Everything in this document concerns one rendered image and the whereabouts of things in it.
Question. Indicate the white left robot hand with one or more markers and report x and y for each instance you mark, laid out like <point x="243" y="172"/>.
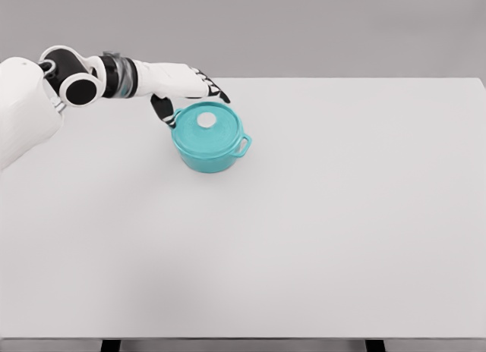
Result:
<point x="178" y="80"/>

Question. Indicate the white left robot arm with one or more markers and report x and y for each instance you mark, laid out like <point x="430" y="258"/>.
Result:
<point x="26" y="113"/>

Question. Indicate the teal pot lid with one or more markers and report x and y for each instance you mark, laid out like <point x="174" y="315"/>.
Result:
<point x="207" y="129"/>

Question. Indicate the teal cooking pot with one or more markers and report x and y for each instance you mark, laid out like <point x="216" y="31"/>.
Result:
<point x="212" y="160"/>

